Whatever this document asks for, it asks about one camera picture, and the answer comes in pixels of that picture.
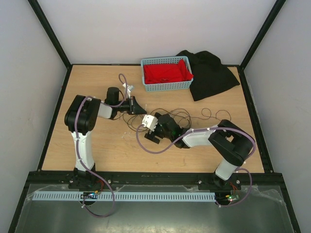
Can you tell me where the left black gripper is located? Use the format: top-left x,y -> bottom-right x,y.
115,96 -> 147,115

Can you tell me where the black wire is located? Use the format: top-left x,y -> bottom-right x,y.
126,107 -> 192,132

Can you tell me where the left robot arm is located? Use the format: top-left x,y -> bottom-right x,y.
64,87 -> 146,188

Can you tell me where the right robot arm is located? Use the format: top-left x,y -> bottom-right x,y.
141,113 -> 256,189

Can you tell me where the red cloth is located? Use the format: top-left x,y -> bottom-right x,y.
143,60 -> 193,84

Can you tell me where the blue perforated plastic basket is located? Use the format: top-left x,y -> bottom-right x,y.
140,56 -> 193,92

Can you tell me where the black cloth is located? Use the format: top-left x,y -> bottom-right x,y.
177,50 -> 240,101

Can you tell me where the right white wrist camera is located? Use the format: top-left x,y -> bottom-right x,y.
142,115 -> 158,132

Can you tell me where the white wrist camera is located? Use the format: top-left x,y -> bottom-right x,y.
122,83 -> 134,99
142,115 -> 158,132

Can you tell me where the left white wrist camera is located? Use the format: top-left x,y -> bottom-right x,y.
122,83 -> 134,99

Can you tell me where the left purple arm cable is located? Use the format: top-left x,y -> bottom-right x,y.
74,73 -> 129,217

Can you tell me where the black metal frame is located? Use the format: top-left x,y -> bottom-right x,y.
8,0 -> 300,233

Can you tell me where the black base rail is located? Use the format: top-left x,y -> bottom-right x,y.
26,170 -> 285,190

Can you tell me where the grey slotted cable duct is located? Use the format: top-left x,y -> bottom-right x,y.
32,191 -> 215,202

